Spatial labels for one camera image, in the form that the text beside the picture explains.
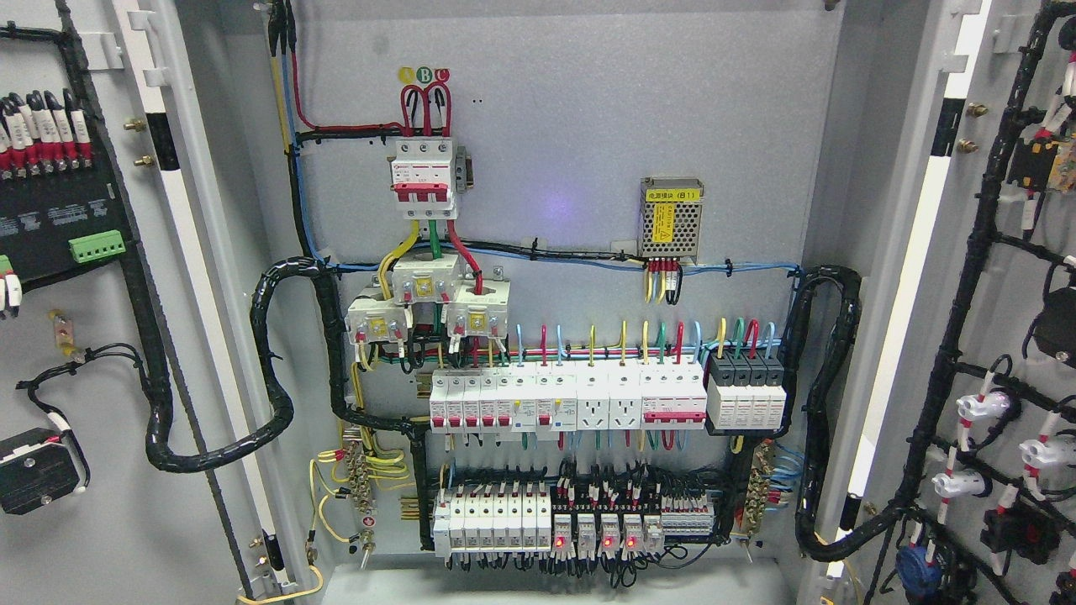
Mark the main red white breaker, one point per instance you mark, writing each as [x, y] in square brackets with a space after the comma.
[428, 175]

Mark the row of miniature breakers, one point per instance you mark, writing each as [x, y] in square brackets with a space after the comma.
[506, 401]

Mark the black digital power meter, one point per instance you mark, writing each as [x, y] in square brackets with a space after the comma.
[41, 214]

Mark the relay row with red leds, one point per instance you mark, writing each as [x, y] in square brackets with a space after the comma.
[591, 538]

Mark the lower white breaker row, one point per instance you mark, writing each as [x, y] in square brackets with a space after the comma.
[493, 520]

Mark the metal mesh power supply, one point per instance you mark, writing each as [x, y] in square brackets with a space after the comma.
[671, 217]

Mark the white din rail sockets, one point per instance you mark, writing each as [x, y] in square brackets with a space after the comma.
[609, 395]

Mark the white current transformers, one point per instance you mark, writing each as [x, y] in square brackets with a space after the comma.
[422, 291]

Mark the grey cabinet door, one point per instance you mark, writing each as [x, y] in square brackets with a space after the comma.
[945, 212]
[136, 535]

